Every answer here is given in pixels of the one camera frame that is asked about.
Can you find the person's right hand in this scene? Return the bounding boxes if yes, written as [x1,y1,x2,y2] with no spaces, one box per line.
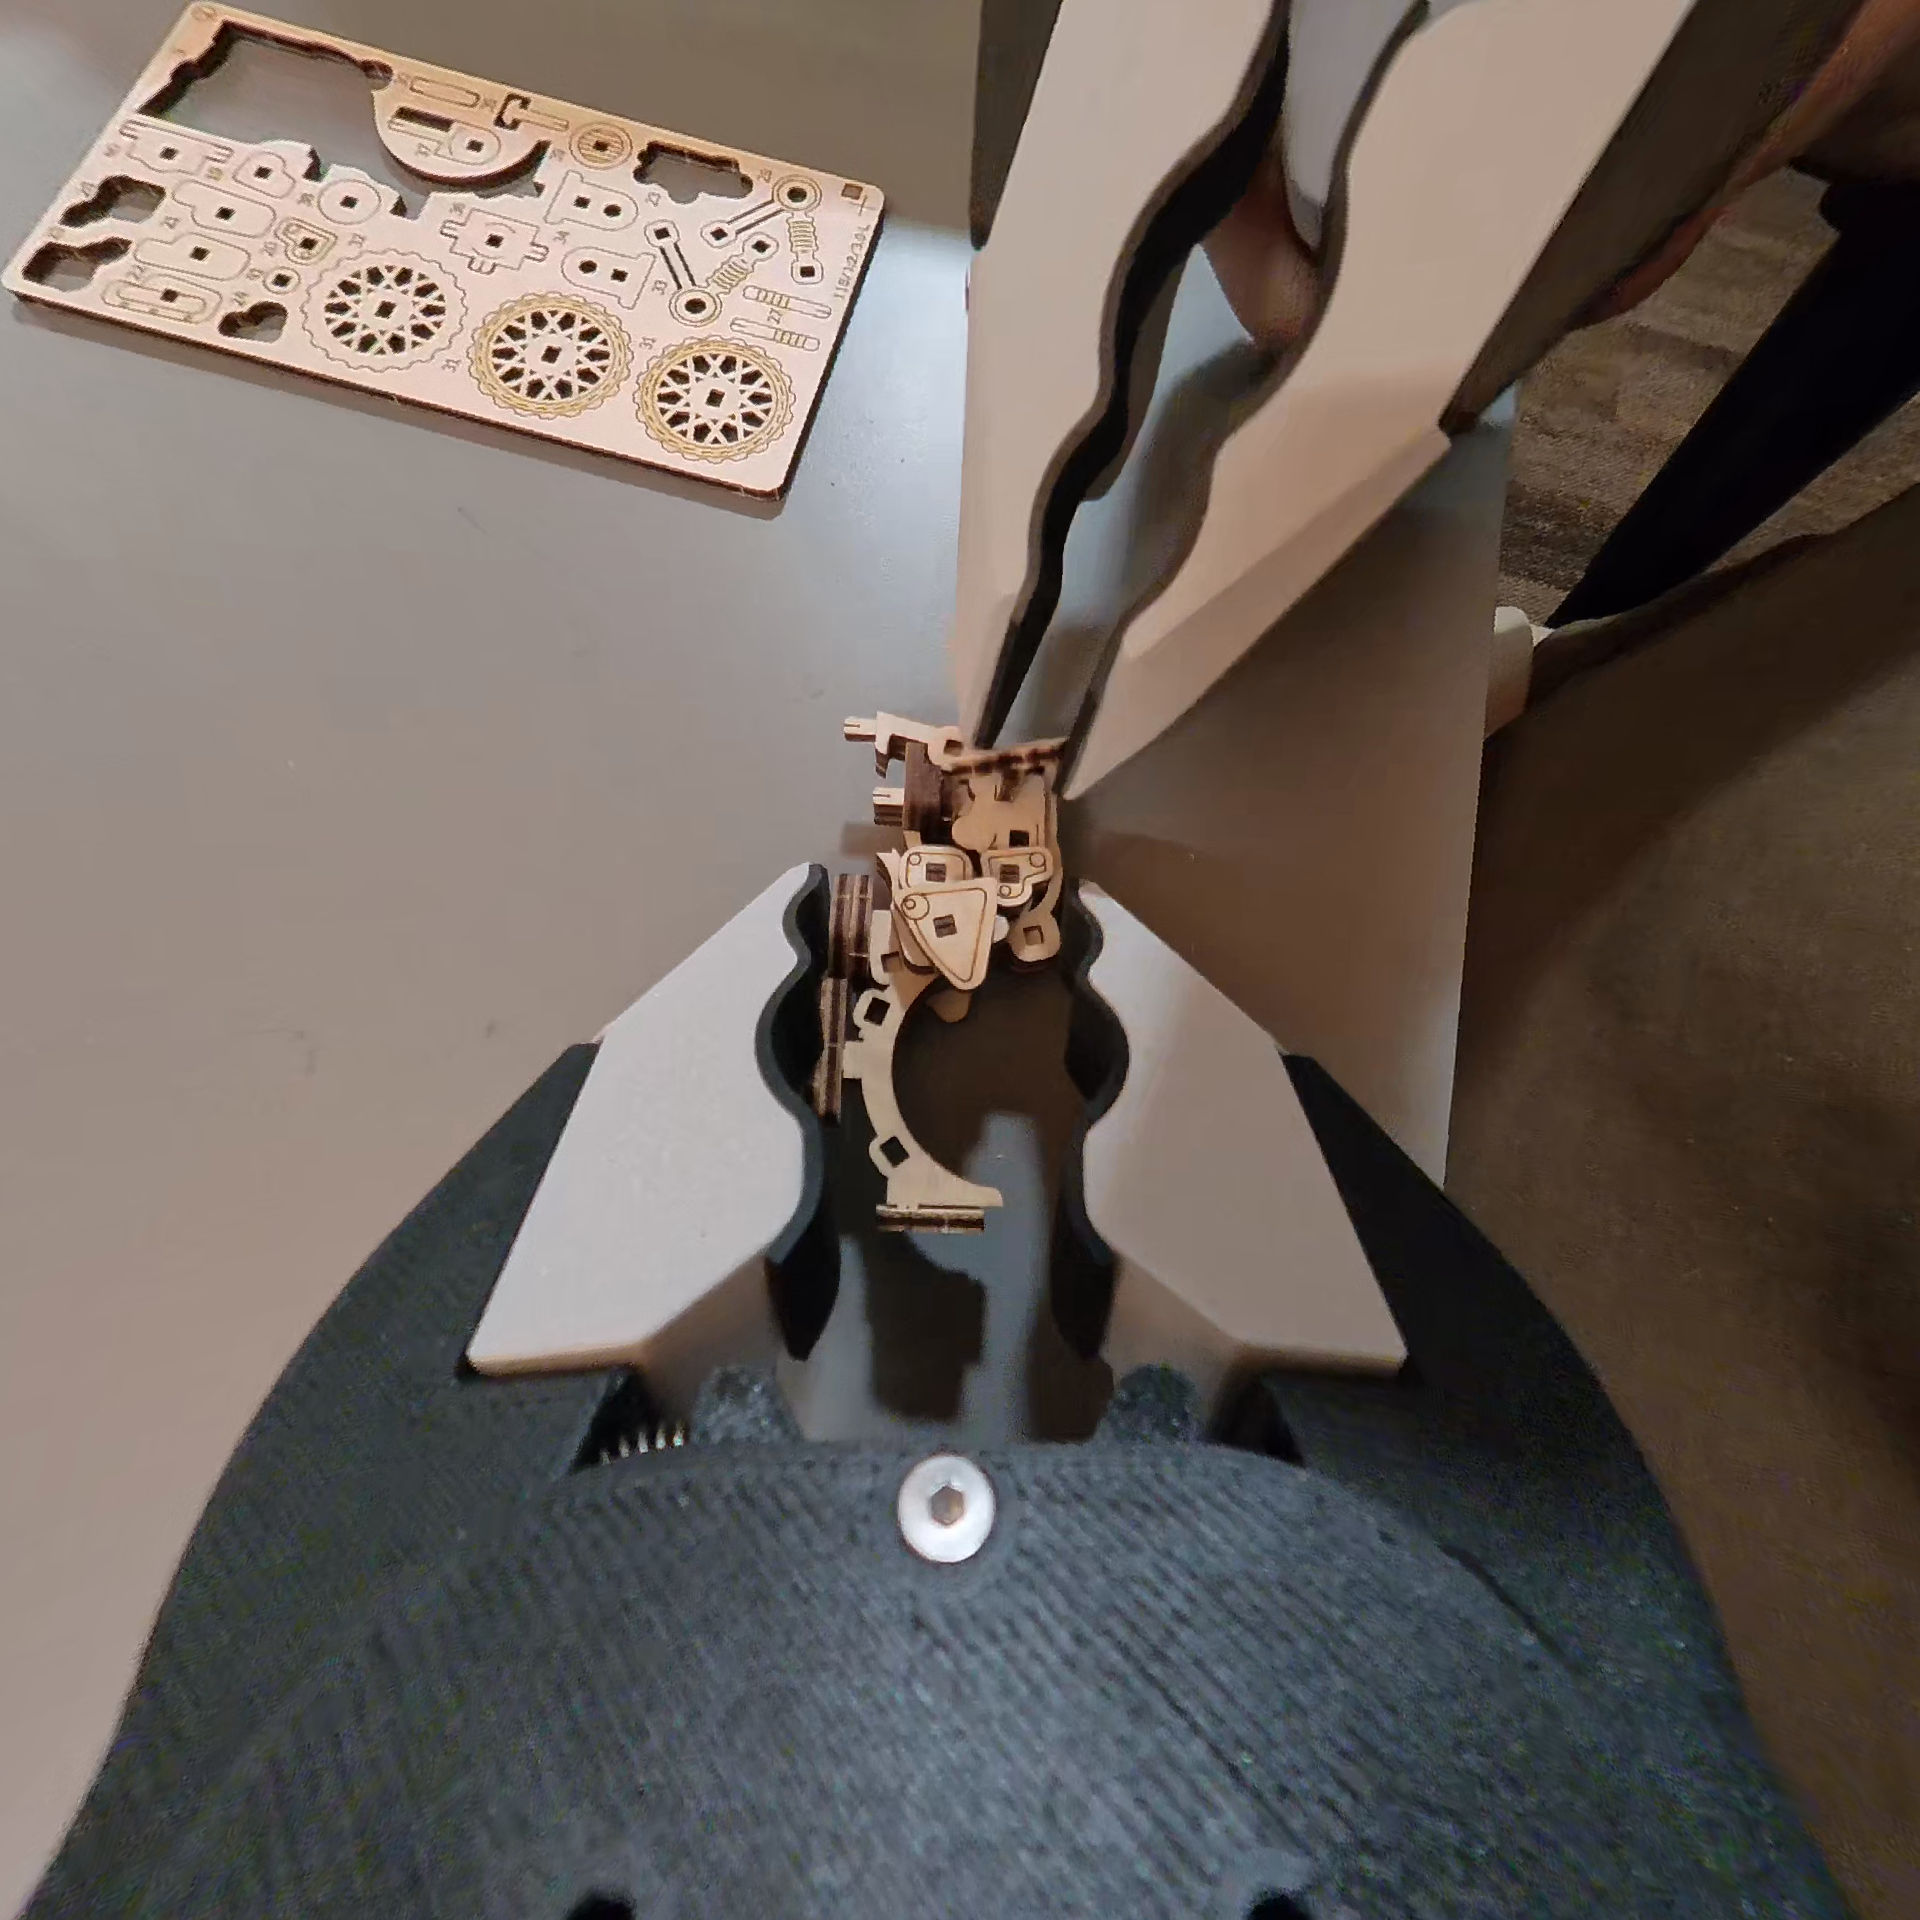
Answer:
[1207,151,1329,354]

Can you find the wooden model assembly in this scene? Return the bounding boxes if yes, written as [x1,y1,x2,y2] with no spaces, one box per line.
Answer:
[803,708,1075,1239]

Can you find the wooden puzzle sheet with wheels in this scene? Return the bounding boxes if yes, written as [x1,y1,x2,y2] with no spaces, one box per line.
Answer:
[0,0,888,518]

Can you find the black chair base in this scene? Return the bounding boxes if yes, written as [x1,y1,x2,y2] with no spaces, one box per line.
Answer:
[1546,164,1920,633]

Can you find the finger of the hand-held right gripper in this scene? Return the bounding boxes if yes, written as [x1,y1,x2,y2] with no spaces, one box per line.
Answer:
[953,0,1291,746]
[1056,0,1713,801]

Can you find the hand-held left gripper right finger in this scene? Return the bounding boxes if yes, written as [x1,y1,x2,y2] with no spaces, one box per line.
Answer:
[1050,878,1413,1383]

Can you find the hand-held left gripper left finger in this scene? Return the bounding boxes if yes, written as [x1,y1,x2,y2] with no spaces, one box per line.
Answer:
[464,862,842,1374]

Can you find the grey desk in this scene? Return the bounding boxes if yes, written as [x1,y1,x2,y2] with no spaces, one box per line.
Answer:
[0,0,1519,1920]

